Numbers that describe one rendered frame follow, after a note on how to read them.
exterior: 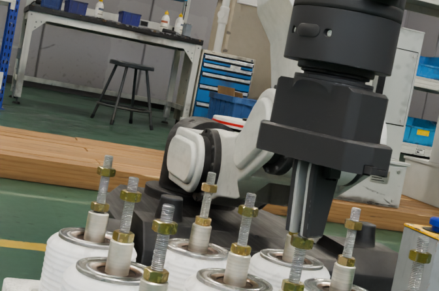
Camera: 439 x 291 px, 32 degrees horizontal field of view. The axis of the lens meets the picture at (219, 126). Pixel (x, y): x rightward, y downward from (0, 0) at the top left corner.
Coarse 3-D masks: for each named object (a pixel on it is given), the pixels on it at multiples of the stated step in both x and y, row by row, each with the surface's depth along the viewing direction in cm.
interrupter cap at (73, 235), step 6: (66, 228) 82; (72, 228) 83; (78, 228) 84; (84, 228) 84; (60, 234) 79; (66, 234) 80; (72, 234) 81; (78, 234) 82; (108, 234) 83; (66, 240) 78; (72, 240) 78; (78, 240) 78; (84, 240) 79; (108, 240) 82; (84, 246) 77; (90, 246) 77; (96, 246) 77; (102, 246) 78; (108, 246) 78
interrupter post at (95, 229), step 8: (88, 216) 80; (96, 216) 80; (104, 216) 80; (88, 224) 80; (96, 224) 80; (104, 224) 80; (88, 232) 80; (96, 232) 80; (104, 232) 80; (88, 240) 80; (96, 240) 80; (104, 240) 81
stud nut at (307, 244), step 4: (292, 236) 63; (296, 236) 62; (292, 240) 62; (296, 240) 62; (300, 240) 62; (304, 240) 62; (308, 240) 62; (312, 240) 62; (292, 244) 62; (296, 244) 62; (300, 244) 62; (304, 244) 62; (308, 244) 62; (312, 244) 62; (304, 248) 62; (308, 248) 62
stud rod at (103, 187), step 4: (108, 156) 80; (112, 156) 80; (104, 160) 80; (108, 160) 80; (112, 160) 81; (104, 164) 80; (108, 164) 80; (108, 168) 80; (100, 180) 80; (104, 180) 80; (100, 184) 80; (104, 184) 80; (100, 188) 80; (104, 188) 80; (100, 192) 80; (104, 192) 80; (100, 196) 80; (104, 196) 80; (100, 200) 80; (104, 200) 81; (96, 212) 80; (100, 212) 80
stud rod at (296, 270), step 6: (300, 228) 62; (300, 252) 62; (294, 258) 63; (300, 258) 62; (294, 264) 62; (300, 264) 62; (294, 270) 62; (300, 270) 62; (294, 276) 62; (300, 276) 63; (294, 282) 62
